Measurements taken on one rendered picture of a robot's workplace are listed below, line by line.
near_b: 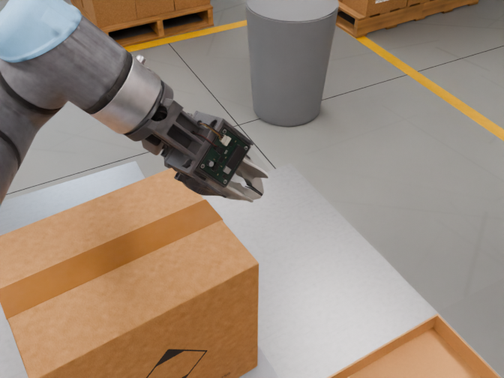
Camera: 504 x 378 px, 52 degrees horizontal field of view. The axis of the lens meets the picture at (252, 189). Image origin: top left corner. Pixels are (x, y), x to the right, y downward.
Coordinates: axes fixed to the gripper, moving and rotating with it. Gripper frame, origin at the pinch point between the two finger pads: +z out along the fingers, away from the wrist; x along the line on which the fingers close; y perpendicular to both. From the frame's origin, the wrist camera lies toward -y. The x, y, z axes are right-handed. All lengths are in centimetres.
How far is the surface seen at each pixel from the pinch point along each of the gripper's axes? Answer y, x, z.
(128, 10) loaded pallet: -291, 84, 57
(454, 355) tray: 10.6, -4.2, 48.4
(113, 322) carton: 0.9, -22.7, -7.9
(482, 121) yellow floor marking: -109, 119, 196
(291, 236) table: -25.5, -0.3, 35.3
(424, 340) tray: 6.0, -4.8, 45.9
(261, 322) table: -13.3, -17.4, 28.2
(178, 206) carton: -10.8, -7.2, -1.7
